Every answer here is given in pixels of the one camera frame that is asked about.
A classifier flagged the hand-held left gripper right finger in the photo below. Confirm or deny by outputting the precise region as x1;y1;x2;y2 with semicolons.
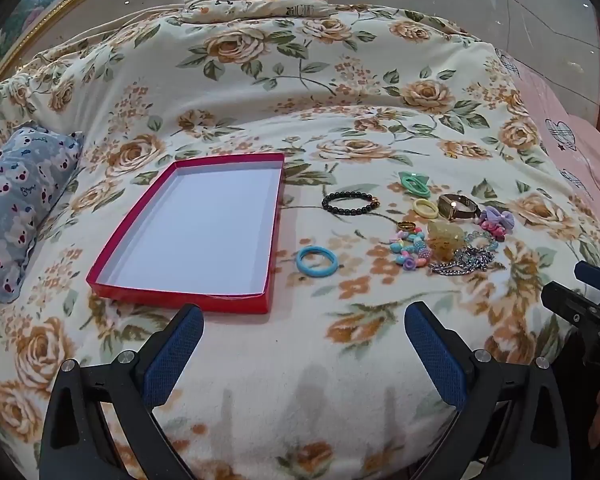
404;301;572;480

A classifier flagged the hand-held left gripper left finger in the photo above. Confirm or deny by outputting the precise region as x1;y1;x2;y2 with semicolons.
39;304;206;480

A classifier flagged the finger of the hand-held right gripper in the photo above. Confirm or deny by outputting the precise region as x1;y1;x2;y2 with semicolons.
540;281;600;333
574;260;600;295

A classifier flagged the purple bow hair tie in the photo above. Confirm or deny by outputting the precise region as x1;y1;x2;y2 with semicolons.
480;205;515;233

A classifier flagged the yellow hair claw clip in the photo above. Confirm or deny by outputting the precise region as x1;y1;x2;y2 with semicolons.
426;222;466;263

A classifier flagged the colourful candy bead bracelet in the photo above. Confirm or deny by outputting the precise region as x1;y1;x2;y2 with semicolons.
389;227;431;272

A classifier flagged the red shallow box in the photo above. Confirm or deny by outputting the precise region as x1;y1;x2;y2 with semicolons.
86;152;287;315

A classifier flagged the gold mesh-band watch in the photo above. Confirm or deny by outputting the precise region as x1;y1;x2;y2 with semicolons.
437;193;481;223

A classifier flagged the green bow hair tie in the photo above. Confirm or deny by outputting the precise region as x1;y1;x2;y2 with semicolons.
398;171;431;198

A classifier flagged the black bead bracelet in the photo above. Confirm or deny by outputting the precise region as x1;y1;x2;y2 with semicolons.
322;191;381;217

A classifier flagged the pink bed sheet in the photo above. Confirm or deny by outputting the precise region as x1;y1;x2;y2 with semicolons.
495;47;600;221

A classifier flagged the grey bear print pillow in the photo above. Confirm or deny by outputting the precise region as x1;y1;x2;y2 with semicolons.
0;121;85;305

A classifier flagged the floral blanket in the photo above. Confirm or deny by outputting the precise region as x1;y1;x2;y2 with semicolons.
0;2;600;480

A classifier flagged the gold framed picture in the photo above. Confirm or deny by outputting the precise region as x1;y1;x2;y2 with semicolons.
0;0;151;86

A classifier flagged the silver chain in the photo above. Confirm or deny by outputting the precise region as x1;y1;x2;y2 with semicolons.
427;230;498;277

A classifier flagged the blue hair tie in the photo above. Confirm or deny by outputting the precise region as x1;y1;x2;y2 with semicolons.
295;245;340;278

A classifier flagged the yellow hair tie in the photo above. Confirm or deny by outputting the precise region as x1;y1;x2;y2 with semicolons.
412;198;441;221

